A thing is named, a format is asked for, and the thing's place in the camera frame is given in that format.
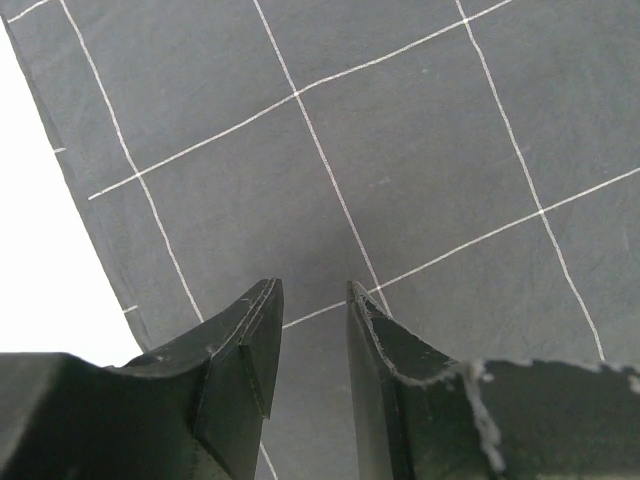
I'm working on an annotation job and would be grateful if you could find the dark grey checked cloth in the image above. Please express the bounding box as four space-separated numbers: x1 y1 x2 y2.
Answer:
1 1 639 479

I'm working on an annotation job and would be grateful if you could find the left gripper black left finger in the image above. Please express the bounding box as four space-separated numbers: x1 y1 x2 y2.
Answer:
1 278 284 479

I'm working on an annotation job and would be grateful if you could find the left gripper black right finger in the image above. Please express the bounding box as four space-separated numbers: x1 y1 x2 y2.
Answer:
346 282 639 479

